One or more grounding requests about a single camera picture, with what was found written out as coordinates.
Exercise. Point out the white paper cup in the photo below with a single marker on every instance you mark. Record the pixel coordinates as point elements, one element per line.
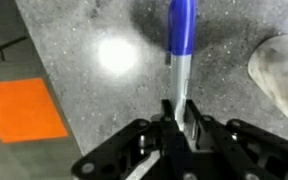
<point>268,67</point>

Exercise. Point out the blue sharpie marker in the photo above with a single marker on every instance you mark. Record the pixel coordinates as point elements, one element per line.
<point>180,39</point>

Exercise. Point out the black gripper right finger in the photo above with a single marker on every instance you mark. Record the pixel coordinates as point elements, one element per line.
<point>239,150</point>

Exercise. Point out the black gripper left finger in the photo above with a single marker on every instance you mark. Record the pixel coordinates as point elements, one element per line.
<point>118,156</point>

